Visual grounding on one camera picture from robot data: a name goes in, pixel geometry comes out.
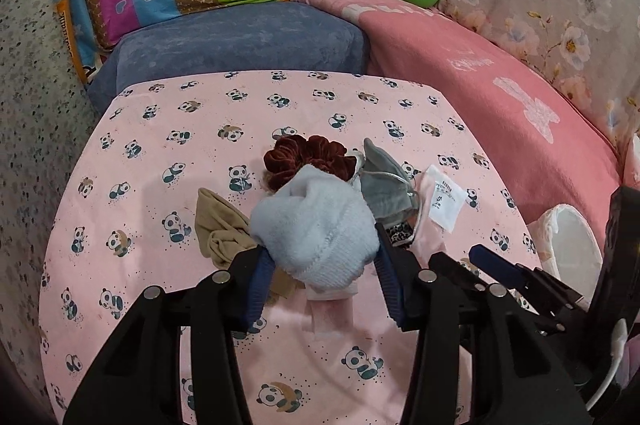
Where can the blue-grey cushion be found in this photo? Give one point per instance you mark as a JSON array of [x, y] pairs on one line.
[[225, 40]]

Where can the pink blanket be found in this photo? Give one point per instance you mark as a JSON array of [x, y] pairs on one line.
[[450, 70]]

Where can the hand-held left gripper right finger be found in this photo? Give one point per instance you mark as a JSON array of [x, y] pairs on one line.
[[392, 275]]

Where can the pink panda-print cloth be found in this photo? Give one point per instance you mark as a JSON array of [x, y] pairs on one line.
[[175, 120]]

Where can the pink garment with white label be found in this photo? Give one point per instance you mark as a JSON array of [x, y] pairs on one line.
[[425, 225]]

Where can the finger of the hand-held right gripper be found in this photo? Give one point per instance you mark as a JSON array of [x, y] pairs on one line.
[[450, 267], [495, 262]]

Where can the leopard-print fabric piece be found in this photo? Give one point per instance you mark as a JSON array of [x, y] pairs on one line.
[[400, 234]]

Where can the dark red velvet scrunchie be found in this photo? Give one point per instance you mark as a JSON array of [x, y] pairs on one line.
[[295, 155]]

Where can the light blue fuzzy sock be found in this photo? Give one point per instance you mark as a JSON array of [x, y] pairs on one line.
[[315, 220]]

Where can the white plastic bag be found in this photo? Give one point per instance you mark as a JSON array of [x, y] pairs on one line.
[[570, 235]]

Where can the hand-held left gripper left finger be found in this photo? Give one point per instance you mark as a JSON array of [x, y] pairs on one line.
[[259, 287]]

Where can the beige stocking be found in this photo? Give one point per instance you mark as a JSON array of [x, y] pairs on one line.
[[220, 225]]

